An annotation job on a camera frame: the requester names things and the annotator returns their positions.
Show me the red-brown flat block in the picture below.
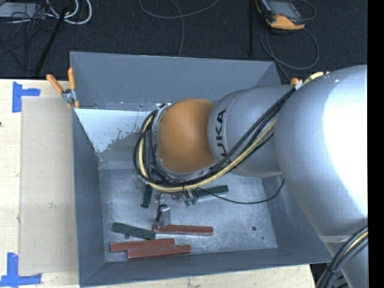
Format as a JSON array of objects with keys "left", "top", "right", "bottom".
[
  {"left": 109, "top": 238, "right": 176, "bottom": 254},
  {"left": 127, "top": 244, "right": 193, "bottom": 261},
  {"left": 152, "top": 224, "right": 214, "bottom": 237}
]

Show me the dark green flat block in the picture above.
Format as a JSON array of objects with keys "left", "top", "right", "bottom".
[
  {"left": 111, "top": 221, "right": 157, "bottom": 241},
  {"left": 194, "top": 185, "right": 230, "bottom": 199},
  {"left": 140, "top": 184, "right": 154, "bottom": 209}
]

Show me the pale brown cardboard board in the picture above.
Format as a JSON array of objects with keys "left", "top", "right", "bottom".
[{"left": 17, "top": 96, "right": 79, "bottom": 277}]

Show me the grey metal bin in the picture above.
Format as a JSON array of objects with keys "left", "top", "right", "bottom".
[{"left": 69, "top": 51, "right": 333, "bottom": 288}]

